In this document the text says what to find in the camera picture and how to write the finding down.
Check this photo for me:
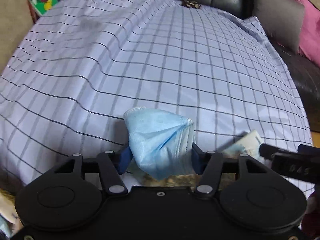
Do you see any small dark patterned object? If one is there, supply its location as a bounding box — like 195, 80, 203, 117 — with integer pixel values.
181, 0, 201, 9

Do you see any white tissue packet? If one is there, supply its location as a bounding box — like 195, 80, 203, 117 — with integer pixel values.
222, 130, 264, 163

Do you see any light blue face mask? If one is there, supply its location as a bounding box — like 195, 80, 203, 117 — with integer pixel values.
124, 107, 194, 180

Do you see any lilac checkered tablecloth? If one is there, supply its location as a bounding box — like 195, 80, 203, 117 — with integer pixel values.
1, 0, 312, 192

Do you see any beige armchair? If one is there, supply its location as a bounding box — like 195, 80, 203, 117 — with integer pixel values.
0, 0, 33, 70

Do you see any grey cushion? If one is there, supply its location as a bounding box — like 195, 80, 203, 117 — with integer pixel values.
253, 0, 305, 54

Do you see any pink cushion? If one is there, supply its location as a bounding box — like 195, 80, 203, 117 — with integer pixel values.
294, 0, 320, 67

